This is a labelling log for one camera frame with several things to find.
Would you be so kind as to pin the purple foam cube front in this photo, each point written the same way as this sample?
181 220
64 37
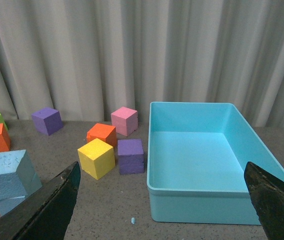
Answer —
130 156

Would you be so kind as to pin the small blue foam crumb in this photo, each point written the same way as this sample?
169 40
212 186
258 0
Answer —
133 220

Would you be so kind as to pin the orange foam cube right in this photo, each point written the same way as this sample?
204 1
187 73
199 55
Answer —
104 132

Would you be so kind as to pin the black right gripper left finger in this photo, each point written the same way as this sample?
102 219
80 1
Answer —
46 214

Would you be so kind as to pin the pink foam cube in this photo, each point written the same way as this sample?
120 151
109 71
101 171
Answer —
125 120

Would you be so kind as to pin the yellow foam cube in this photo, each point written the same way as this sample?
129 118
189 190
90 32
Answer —
96 158

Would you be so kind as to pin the purple foam cube back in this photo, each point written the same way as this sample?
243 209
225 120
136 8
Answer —
47 121

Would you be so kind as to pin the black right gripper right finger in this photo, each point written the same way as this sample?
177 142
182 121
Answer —
267 196

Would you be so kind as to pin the purple foam cube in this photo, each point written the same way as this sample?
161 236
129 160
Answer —
130 156
47 121

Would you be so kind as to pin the light blue plastic bin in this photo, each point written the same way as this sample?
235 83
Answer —
197 153

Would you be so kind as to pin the grey curtain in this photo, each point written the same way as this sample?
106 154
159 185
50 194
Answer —
87 58

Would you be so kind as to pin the light blue dented foam cube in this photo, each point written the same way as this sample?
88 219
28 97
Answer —
17 175

